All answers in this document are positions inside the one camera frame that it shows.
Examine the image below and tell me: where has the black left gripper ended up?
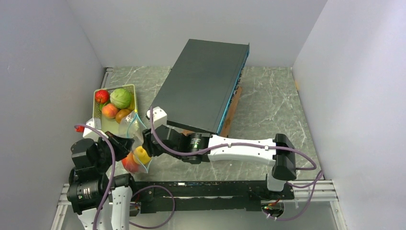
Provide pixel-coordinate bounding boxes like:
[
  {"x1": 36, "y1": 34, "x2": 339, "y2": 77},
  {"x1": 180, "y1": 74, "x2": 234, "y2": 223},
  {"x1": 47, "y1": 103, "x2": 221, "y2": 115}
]
[{"x1": 94, "y1": 130, "x2": 134, "y2": 171}]

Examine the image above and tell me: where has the clear zip bag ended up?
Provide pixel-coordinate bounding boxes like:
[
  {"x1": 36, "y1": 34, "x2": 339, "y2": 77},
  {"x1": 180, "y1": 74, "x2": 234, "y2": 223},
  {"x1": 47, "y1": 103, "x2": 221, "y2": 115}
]
[{"x1": 118, "y1": 110, "x2": 152, "y2": 173}]

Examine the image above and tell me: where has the yellow lemon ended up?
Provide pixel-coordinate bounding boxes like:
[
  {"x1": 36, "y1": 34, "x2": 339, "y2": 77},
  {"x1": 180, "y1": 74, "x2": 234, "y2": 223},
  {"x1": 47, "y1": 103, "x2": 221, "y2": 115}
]
[{"x1": 133, "y1": 146, "x2": 151, "y2": 166}]

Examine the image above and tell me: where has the orange peach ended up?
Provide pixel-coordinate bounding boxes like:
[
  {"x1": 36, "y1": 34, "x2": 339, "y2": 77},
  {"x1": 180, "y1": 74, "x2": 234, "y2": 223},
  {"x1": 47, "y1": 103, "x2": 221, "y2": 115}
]
[{"x1": 101, "y1": 103, "x2": 119, "y2": 119}]

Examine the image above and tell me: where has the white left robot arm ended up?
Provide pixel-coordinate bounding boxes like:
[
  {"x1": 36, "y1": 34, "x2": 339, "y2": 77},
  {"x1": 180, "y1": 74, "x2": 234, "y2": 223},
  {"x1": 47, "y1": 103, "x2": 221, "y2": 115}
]
[{"x1": 67, "y1": 132, "x2": 138, "y2": 230}]

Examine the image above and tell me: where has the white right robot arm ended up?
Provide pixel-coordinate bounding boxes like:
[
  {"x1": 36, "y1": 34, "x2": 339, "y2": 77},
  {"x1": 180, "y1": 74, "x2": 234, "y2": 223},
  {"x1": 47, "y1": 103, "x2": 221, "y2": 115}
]
[{"x1": 142, "y1": 125, "x2": 297, "y2": 199}]

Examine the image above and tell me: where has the brown kiwi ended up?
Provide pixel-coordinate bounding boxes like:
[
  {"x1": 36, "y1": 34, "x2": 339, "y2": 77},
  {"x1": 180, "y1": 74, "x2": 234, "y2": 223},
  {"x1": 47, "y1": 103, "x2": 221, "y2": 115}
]
[{"x1": 115, "y1": 108, "x2": 132, "y2": 124}]

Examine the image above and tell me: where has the pale green plastic basket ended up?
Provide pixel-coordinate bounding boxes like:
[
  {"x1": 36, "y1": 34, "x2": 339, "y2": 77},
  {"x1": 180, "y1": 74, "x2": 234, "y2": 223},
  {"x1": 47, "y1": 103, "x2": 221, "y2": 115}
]
[{"x1": 92, "y1": 84, "x2": 136, "y2": 135}]

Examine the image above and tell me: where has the green cabbage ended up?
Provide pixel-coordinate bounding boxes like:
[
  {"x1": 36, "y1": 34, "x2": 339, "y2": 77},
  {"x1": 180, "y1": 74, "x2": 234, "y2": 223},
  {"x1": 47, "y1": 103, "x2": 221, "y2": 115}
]
[{"x1": 110, "y1": 88, "x2": 133, "y2": 109}]

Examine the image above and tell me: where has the wooden board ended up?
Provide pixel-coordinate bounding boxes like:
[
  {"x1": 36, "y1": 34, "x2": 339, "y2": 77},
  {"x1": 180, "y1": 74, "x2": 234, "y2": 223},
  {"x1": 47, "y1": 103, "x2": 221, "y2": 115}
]
[{"x1": 175, "y1": 86, "x2": 242, "y2": 138}]

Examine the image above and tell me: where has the red apple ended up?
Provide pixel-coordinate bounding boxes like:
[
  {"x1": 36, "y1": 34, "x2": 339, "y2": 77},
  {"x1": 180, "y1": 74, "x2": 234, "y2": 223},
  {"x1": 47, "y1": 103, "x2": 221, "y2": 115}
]
[{"x1": 94, "y1": 89, "x2": 110, "y2": 104}]

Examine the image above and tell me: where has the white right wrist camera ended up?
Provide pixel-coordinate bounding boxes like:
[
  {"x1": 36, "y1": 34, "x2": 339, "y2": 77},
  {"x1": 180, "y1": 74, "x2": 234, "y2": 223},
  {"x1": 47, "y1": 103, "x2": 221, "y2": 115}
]
[{"x1": 146, "y1": 106, "x2": 167, "y2": 128}]

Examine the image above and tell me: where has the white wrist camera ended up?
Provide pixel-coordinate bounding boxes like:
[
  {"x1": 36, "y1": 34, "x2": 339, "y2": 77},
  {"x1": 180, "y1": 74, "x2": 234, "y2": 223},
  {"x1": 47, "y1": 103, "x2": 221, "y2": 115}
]
[
  {"x1": 75, "y1": 118, "x2": 108, "y2": 142},
  {"x1": 146, "y1": 106, "x2": 167, "y2": 128}
]

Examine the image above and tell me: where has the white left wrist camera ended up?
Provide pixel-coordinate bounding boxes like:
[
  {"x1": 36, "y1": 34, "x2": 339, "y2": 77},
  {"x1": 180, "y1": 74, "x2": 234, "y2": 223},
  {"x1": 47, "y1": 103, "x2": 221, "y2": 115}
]
[{"x1": 75, "y1": 118, "x2": 108, "y2": 142}]

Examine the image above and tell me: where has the grey network switch box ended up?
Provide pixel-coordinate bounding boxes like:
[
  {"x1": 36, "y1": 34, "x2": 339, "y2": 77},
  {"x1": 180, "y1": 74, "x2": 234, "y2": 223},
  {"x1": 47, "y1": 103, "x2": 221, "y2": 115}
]
[{"x1": 151, "y1": 39, "x2": 250, "y2": 134}]

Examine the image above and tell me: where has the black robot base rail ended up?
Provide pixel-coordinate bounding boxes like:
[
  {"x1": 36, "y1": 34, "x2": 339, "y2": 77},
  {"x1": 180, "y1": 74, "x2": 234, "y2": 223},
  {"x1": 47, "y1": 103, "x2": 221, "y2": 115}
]
[{"x1": 131, "y1": 180, "x2": 294, "y2": 214}]

